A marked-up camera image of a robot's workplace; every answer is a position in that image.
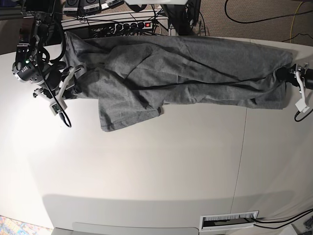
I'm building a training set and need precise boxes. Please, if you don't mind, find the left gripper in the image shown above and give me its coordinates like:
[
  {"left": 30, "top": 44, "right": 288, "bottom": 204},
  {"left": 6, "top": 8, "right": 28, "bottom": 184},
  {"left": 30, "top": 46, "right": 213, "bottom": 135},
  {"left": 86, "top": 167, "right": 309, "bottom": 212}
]
[{"left": 273, "top": 64, "right": 310, "bottom": 89}]

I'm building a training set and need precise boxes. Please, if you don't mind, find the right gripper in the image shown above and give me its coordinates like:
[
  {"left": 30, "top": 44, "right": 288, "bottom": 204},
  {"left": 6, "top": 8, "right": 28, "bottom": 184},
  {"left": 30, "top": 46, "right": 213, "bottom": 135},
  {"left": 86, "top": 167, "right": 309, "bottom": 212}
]
[{"left": 12, "top": 61, "right": 82, "bottom": 100}]

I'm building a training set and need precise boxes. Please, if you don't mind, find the grey T-shirt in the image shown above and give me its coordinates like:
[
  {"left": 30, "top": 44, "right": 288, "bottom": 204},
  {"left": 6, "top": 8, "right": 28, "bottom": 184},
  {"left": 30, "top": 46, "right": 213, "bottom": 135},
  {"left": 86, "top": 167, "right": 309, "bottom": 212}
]
[{"left": 64, "top": 32, "right": 293, "bottom": 132}]

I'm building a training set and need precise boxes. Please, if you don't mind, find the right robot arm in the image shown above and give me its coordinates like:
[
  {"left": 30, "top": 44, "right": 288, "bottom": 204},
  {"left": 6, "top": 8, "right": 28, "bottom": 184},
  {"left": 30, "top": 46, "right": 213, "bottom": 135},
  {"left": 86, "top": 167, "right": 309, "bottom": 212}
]
[{"left": 12, "top": 0, "right": 71, "bottom": 99}]

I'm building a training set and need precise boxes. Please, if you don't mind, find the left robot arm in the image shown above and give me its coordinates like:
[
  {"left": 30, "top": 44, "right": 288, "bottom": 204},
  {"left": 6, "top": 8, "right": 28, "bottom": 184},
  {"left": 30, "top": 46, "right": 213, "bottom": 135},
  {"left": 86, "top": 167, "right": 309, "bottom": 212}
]
[{"left": 274, "top": 64, "right": 313, "bottom": 90}]

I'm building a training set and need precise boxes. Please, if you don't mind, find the white power strip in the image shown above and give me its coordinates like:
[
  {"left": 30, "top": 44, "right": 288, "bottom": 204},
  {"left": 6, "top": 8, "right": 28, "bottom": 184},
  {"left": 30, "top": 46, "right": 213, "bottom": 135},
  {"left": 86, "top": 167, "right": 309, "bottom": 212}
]
[{"left": 110, "top": 21, "right": 154, "bottom": 33}]

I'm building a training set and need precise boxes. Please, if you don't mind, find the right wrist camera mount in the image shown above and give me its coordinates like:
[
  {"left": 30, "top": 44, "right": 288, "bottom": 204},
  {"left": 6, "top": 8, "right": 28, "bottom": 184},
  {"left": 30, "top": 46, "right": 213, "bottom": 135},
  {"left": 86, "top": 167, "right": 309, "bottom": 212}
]
[{"left": 33, "top": 65, "right": 84, "bottom": 117}]

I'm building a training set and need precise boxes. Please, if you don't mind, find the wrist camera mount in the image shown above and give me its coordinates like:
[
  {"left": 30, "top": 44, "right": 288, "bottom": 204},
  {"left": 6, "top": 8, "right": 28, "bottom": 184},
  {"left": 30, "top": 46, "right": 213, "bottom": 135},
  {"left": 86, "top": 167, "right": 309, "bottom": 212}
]
[
  {"left": 33, "top": 65, "right": 84, "bottom": 117},
  {"left": 295, "top": 69, "right": 313, "bottom": 113}
]

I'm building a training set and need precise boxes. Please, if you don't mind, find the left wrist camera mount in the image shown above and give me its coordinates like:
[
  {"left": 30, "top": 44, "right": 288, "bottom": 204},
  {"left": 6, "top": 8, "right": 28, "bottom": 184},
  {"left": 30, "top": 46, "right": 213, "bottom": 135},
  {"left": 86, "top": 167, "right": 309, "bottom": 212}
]
[{"left": 295, "top": 69, "right": 313, "bottom": 113}]

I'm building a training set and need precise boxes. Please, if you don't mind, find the black floor cable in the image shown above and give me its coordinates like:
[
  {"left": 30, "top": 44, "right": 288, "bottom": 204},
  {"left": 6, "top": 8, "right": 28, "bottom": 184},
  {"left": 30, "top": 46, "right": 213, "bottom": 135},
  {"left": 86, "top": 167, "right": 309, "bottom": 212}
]
[{"left": 224, "top": 0, "right": 313, "bottom": 24}]

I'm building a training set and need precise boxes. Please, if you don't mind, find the yellow cable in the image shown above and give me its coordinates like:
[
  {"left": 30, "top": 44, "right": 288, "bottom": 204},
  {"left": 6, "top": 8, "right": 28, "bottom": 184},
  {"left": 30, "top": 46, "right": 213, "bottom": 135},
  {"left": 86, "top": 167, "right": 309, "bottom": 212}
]
[{"left": 289, "top": 0, "right": 301, "bottom": 43}]

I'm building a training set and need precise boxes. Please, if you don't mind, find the white overhead camera mount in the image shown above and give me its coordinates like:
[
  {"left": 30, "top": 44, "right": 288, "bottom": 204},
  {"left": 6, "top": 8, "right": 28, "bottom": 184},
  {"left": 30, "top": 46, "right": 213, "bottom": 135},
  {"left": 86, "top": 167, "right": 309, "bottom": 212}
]
[{"left": 125, "top": 0, "right": 188, "bottom": 5}]

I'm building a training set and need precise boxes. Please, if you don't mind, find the black cable pair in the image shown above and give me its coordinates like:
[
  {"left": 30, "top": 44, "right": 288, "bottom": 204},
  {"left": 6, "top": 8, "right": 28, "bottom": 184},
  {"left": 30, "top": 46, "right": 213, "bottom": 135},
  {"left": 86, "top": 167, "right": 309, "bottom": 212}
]
[{"left": 253, "top": 209, "right": 313, "bottom": 230}]

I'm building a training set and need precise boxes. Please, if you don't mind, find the table cable grommet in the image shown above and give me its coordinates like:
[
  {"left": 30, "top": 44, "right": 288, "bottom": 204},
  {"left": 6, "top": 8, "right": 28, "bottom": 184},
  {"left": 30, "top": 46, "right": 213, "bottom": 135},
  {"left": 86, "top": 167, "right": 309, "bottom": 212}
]
[{"left": 199, "top": 211, "right": 259, "bottom": 232}]

